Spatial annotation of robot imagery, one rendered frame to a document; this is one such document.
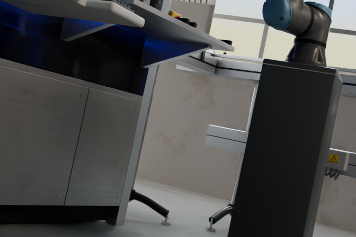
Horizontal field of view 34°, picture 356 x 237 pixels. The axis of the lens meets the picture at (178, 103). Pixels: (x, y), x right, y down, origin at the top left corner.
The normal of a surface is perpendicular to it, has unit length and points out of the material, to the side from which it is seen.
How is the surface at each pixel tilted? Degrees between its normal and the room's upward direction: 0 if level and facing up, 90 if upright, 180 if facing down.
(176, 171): 90
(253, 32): 90
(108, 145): 90
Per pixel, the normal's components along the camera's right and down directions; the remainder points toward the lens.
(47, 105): 0.81, 0.14
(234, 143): -0.55, -0.15
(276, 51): -0.36, -0.11
